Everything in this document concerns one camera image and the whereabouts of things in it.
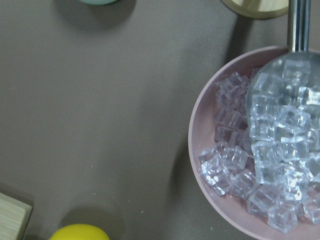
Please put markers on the pink bowl of ice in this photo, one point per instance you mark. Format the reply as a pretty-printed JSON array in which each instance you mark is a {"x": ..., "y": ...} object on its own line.
[{"x": 201, "y": 139}]

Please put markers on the wooden mug tree stand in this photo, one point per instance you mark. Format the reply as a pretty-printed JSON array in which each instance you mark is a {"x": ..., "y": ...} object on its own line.
[{"x": 258, "y": 9}]

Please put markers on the light green bowl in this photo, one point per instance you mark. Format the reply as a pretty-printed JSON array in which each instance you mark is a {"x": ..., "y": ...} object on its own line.
[{"x": 97, "y": 2}]

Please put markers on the steel ice scoop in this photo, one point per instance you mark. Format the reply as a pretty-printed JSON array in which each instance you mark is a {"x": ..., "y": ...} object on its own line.
[{"x": 283, "y": 107}]

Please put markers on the upper whole yellow lemon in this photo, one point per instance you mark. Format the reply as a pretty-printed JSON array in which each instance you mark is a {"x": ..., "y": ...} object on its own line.
[{"x": 80, "y": 232}]

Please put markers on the wooden cutting board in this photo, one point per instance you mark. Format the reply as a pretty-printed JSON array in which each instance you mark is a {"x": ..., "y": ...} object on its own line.
[{"x": 14, "y": 217}]

